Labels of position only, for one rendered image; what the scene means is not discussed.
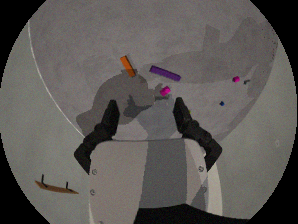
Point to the purple rod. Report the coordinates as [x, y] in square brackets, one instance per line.
[165, 73]

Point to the orange rod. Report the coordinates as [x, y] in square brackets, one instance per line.
[127, 66]

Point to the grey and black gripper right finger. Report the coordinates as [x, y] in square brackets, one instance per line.
[191, 129]

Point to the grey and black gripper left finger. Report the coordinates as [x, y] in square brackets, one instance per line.
[102, 132]

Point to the magenta rod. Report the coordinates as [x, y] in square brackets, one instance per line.
[165, 90]
[236, 79]

